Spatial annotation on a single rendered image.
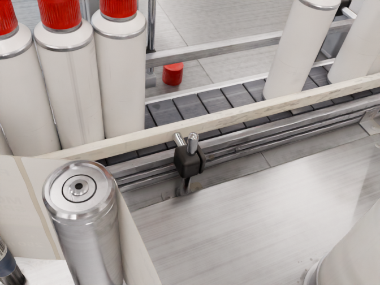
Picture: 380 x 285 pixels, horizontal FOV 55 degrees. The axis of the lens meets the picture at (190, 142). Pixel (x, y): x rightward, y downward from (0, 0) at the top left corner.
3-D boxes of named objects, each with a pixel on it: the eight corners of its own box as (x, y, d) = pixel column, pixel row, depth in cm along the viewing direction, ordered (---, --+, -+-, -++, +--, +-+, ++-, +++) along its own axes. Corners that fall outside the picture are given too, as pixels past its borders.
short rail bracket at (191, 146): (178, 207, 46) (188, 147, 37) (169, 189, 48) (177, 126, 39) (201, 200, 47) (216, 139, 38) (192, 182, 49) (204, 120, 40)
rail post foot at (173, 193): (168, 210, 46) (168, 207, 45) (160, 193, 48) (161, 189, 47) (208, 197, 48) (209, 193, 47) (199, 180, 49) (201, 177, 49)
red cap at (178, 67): (160, 83, 61) (160, 67, 59) (164, 70, 63) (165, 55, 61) (180, 87, 61) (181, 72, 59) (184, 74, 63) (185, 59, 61)
